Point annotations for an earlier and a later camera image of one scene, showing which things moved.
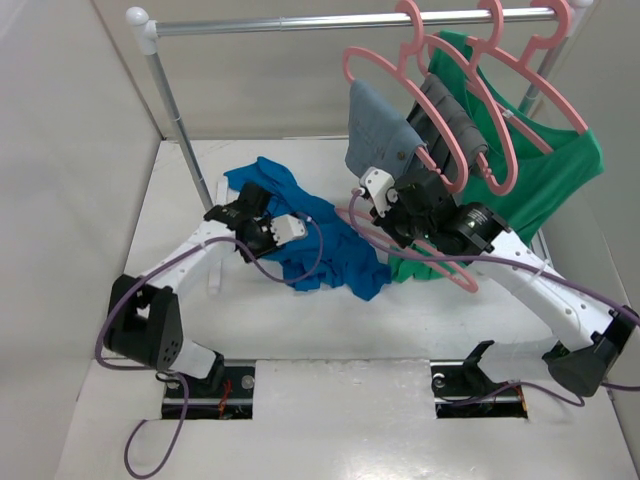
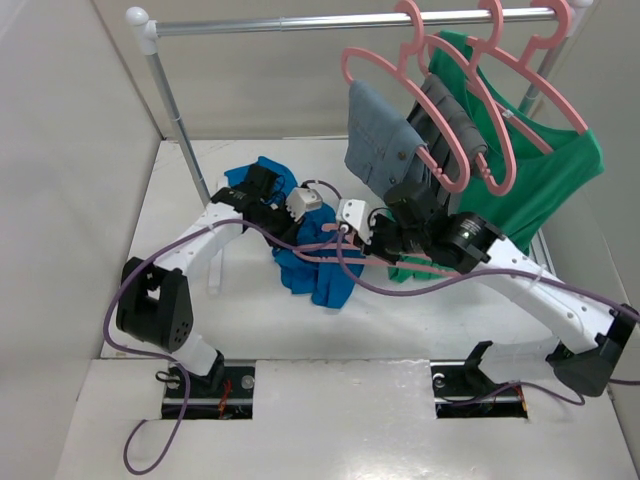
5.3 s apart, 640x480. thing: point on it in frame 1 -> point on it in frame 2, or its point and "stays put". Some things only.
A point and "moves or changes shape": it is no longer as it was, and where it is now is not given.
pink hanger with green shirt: (522, 64) stays put
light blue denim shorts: (378, 135) stays put
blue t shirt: (326, 254) moves or changes shape
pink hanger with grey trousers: (471, 55) stays put
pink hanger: (368, 218) moves or changes shape
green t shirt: (521, 176) stays put
